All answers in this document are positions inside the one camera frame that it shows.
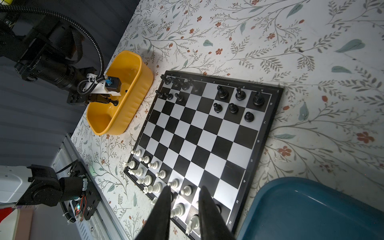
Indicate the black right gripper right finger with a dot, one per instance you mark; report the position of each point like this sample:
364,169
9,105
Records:
212,226

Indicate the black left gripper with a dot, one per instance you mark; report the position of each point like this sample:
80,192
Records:
102,97

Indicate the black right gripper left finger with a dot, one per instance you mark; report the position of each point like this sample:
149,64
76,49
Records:
158,223

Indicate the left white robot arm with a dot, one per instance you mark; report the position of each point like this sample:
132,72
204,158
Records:
50,51

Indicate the yellow plastic tray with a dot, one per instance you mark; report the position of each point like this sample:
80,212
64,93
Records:
136,78

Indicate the teal plastic tray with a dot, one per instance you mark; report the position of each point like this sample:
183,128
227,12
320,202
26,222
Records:
300,209

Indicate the black white chessboard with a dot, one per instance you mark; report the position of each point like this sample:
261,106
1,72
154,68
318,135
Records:
204,132

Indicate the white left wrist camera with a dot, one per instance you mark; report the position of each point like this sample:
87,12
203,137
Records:
110,86

